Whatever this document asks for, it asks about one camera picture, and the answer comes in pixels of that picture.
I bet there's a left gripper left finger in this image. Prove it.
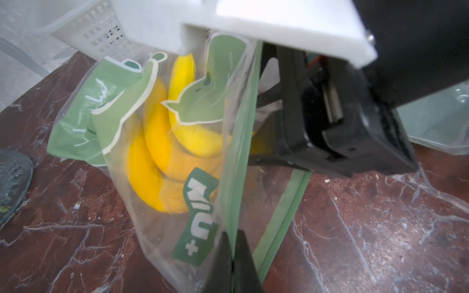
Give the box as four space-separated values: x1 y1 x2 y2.
202 232 232 293

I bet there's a zip-top bag with bananas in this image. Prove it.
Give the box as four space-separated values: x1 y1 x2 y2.
47 32 311 293
397 81 469 155

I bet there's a left bag banana two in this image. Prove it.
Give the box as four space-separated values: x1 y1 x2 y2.
143 78 221 182

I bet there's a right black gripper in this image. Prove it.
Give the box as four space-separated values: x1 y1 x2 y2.
249 43 418 178

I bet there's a left bag banana three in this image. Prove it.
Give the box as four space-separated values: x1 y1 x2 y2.
125 128 188 214

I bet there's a left bag banana one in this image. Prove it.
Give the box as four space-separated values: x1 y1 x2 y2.
164 54 231 157

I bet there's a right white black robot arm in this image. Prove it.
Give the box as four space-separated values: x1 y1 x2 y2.
248 1 469 177

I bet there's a white plastic basket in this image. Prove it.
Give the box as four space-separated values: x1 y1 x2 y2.
29 1 156 62

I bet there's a blue glass vase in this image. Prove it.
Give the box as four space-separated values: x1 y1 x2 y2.
1 149 34 225

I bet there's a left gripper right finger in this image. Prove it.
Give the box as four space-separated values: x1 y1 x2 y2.
232 230 264 293

